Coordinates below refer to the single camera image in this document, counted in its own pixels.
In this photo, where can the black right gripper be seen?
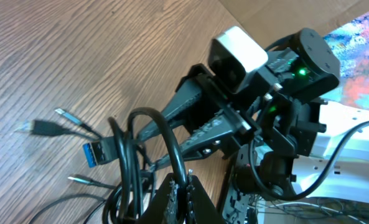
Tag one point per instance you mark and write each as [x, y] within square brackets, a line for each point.
[217, 121]

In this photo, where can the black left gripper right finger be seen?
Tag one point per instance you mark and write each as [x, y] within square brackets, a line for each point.
[200, 209]

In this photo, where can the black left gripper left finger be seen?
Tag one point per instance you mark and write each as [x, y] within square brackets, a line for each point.
[164, 208]

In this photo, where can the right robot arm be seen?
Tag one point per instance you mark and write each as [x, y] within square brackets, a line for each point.
[332, 140]

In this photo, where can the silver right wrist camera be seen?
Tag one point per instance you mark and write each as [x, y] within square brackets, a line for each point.
[234, 58]

